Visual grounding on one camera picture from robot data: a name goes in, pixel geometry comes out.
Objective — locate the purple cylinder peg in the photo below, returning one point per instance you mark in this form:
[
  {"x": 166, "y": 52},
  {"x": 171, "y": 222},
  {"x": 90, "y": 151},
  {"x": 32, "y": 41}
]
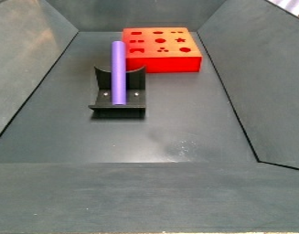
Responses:
[{"x": 118, "y": 73}]

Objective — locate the red foam shape-sorter block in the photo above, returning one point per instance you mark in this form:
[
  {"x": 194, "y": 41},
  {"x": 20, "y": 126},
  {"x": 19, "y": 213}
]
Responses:
[{"x": 162, "y": 49}]

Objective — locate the black curved holder bracket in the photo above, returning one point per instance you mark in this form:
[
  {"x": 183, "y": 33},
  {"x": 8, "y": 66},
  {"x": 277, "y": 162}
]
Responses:
[{"x": 135, "y": 91}]

